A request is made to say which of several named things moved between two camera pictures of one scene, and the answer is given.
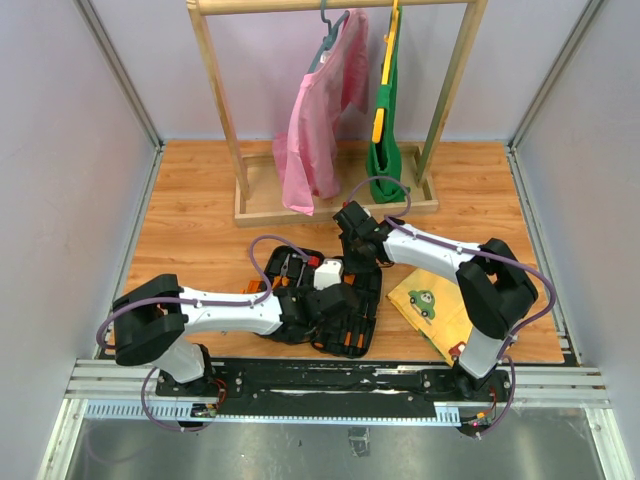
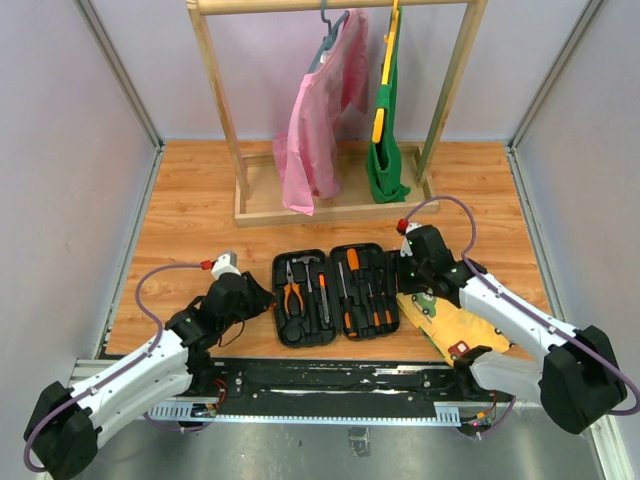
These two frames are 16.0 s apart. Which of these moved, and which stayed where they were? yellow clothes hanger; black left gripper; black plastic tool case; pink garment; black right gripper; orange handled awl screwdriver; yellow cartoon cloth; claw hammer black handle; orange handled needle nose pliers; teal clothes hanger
Moved: black left gripper; orange handled needle nose pliers; orange handled awl screwdriver; claw hammer black handle; black right gripper; black plastic tool case
Stayed: yellow cartoon cloth; teal clothes hanger; pink garment; yellow clothes hanger
